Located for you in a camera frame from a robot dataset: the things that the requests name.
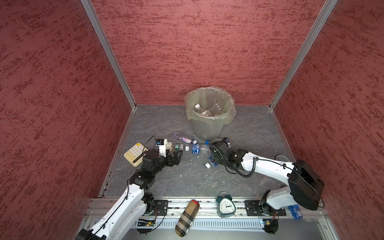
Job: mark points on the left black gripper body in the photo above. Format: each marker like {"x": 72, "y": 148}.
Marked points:
{"x": 162, "y": 163}

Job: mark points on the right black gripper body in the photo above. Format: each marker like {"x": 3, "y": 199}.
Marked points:
{"x": 218, "y": 160}

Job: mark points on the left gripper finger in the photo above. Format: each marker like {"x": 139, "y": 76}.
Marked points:
{"x": 173, "y": 160}
{"x": 177, "y": 154}

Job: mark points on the blue label crushed bottle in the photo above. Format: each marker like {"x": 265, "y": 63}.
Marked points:
{"x": 210, "y": 165}

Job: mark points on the red cap clear bottle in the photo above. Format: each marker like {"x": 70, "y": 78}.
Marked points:
{"x": 216, "y": 109}

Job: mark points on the yellow label white bottle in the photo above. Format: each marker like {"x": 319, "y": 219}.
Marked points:
{"x": 200, "y": 110}

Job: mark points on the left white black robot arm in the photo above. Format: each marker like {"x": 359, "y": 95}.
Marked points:
{"x": 135, "y": 202}

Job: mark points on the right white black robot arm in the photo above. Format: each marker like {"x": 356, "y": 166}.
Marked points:
{"x": 302, "y": 186}

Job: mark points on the grey mesh waste bin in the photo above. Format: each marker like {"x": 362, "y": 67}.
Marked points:
{"x": 206, "y": 131}

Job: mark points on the clear plastic bin liner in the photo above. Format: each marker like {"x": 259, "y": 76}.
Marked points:
{"x": 206, "y": 97}

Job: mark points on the green label small bottle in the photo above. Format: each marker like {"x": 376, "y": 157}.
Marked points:
{"x": 179, "y": 147}

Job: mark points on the purple label clear bottle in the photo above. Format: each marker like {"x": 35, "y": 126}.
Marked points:
{"x": 183, "y": 138}

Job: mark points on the beige calculator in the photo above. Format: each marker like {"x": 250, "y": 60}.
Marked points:
{"x": 135, "y": 154}

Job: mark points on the blue label bottle white cap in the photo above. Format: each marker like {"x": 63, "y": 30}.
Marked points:
{"x": 200, "y": 149}

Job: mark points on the green alarm clock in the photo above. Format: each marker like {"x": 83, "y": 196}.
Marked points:
{"x": 226, "y": 207}

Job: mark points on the plaid glasses case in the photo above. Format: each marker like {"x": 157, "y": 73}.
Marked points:
{"x": 187, "y": 218}

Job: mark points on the tape roll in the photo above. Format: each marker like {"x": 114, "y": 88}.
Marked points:
{"x": 282, "y": 158}

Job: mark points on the blue battery pack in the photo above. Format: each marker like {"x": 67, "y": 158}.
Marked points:
{"x": 295, "y": 212}

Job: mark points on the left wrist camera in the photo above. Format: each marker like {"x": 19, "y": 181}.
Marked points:
{"x": 162, "y": 145}

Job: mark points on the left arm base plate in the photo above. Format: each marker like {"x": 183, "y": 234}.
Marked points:
{"x": 157, "y": 208}

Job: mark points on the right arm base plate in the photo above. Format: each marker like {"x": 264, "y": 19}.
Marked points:
{"x": 256, "y": 209}

